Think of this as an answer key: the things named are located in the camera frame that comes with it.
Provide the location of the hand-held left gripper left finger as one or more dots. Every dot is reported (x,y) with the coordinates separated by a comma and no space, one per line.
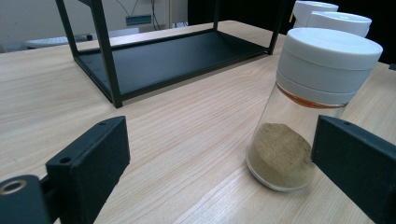
(90,161)

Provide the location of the spice jar with tan powder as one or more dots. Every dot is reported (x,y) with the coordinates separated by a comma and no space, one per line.
(339,23)

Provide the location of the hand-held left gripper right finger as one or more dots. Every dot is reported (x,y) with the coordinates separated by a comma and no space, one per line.
(358,161)

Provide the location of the spice jar with red powder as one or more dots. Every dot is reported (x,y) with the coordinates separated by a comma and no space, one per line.
(311,11)

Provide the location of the white flat object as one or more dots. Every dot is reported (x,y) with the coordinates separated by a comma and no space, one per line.
(46,42)

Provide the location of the spice jar with grey powder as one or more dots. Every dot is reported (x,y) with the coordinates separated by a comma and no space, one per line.
(327,62)

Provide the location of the black metal two-tier rack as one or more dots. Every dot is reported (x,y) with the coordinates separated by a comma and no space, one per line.
(174,59)

